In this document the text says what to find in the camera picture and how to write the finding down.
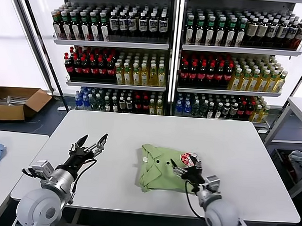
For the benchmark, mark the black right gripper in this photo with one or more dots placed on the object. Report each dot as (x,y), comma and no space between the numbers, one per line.
(193,174)

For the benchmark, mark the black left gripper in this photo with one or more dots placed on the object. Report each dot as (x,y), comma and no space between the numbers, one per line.
(76,159)

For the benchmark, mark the green polo shirt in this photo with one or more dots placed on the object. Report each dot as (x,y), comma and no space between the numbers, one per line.
(160,179)

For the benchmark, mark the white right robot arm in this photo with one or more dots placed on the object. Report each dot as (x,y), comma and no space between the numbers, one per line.
(221,215)

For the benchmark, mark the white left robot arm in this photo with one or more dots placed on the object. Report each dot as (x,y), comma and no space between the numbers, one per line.
(39,208)

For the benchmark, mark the green tinted water bottle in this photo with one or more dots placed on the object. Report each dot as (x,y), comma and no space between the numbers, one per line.
(93,103)
(100,104)
(204,110)
(196,109)

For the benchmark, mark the blue water bottle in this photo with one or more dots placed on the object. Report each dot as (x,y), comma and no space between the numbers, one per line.
(187,109)
(78,101)
(86,102)
(179,109)

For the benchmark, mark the white cap dark drink bottle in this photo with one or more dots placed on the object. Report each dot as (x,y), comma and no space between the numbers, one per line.
(218,111)
(115,105)
(211,111)
(107,105)

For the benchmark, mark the white floor scrap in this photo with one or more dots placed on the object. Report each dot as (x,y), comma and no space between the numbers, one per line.
(61,108)

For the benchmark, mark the red cap cola bottle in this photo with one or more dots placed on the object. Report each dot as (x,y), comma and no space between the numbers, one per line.
(228,76)
(211,75)
(193,74)
(184,74)
(69,68)
(94,69)
(77,68)
(202,75)
(111,70)
(145,106)
(86,69)
(219,76)
(103,70)
(249,112)
(241,112)
(138,106)

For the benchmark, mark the white plain side table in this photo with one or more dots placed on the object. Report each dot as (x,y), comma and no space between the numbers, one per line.
(15,149)

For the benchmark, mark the grey metal bars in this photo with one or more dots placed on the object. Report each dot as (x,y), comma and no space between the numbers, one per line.
(15,99)

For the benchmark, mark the brown cardboard box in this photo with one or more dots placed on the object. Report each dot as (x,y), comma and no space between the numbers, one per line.
(4,113)

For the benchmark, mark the black storage bin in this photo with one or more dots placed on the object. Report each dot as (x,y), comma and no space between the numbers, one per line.
(280,160)

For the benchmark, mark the dark red item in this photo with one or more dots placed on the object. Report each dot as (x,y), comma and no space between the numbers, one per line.
(288,168)

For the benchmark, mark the white bottle shelf unit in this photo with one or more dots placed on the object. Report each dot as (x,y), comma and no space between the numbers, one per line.
(114,44)
(240,50)

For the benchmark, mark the grey crumpled cloth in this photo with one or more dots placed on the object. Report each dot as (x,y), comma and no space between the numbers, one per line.
(300,164)

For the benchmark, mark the green cap dark tea bottle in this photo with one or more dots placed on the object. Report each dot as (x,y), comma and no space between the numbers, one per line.
(105,30)
(240,36)
(220,35)
(190,34)
(95,30)
(210,35)
(200,34)
(86,29)
(58,27)
(230,36)
(67,28)
(76,29)

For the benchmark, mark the blue label dark tea bottle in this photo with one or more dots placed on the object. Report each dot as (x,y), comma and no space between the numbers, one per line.
(153,25)
(272,33)
(143,25)
(282,33)
(114,23)
(132,24)
(292,34)
(163,26)
(123,24)

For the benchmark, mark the beige label dark tea bottle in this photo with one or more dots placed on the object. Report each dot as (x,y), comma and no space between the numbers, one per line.
(251,32)
(262,32)

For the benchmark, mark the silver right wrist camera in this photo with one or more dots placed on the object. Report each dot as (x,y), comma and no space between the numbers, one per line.
(213,182)

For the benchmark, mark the slanted dark frame post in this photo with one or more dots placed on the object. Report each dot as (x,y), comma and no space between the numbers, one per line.
(44,49)

